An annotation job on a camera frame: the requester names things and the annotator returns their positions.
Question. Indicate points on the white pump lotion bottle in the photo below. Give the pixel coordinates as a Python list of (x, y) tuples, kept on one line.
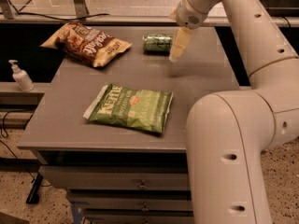
[(21, 77)]

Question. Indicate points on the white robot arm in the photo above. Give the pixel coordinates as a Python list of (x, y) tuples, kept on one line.
[(227, 131)]

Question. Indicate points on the grey drawer cabinet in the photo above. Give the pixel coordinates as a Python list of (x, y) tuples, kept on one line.
[(115, 137)]

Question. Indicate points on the green soda can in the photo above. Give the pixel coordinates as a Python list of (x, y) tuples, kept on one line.
[(157, 42)]

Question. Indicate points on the green Kettle chips bag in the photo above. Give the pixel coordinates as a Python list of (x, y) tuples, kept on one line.
[(143, 110)]

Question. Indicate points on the brown sea salt chips bag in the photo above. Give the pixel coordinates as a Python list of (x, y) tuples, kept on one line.
[(89, 45)]

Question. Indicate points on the top drawer metal knob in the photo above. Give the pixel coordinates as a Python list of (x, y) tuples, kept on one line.
[(142, 185)]

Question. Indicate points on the black stand foot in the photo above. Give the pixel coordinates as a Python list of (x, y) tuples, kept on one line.
[(33, 196)]

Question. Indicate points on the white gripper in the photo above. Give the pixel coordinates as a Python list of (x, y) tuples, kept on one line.
[(189, 14)]

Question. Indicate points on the drawer metal knob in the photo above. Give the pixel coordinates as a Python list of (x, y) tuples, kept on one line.
[(142, 185), (144, 208)]

